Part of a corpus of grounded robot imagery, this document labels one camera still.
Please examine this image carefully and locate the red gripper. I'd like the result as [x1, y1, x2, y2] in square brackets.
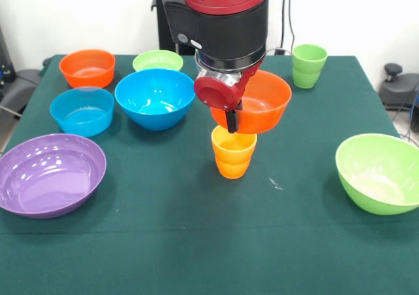
[193, 61, 263, 135]

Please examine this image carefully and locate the orange bowl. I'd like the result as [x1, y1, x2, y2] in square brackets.
[209, 69, 293, 135]
[58, 48, 116, 89]

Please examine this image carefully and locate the orange-yellow stepped cup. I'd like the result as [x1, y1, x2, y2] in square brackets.
[211, 126, 259, 180]

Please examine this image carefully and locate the large blue bowl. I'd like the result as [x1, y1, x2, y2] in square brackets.
[114, 68, 197, 131]

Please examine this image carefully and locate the green stepped cup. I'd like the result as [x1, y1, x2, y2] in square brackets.
[291, 44, 329, 89]

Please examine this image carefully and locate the small light green bowl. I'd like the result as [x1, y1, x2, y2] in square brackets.
[132, 49, 184, 73]

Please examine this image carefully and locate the dark green tablecloth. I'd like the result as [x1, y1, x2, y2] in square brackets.
[0, 54, 419, 295]

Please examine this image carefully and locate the small blue bowl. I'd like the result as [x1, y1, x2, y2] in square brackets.
[49, 86, 115, 137]

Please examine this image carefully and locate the large green bowl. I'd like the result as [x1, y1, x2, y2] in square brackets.
[335, 133, 419, 216]

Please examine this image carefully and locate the grey stand base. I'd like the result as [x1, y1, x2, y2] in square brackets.
[0, 68, 43, 116]
[378, 62, 419, 113]

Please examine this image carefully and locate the purple bowl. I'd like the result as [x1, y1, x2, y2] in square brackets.
[0, 133, 107, 220]

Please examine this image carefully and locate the black device with blue light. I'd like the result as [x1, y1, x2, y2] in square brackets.
[0, 25, 17, 83]

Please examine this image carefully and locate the black cable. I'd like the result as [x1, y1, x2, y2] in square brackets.
[283, 0, 297, 54]

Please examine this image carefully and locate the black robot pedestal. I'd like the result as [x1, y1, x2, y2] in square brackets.
[151, 0, 197, 56]

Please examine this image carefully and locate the blue cable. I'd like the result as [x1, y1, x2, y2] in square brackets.
[401, 92, 419, 139]

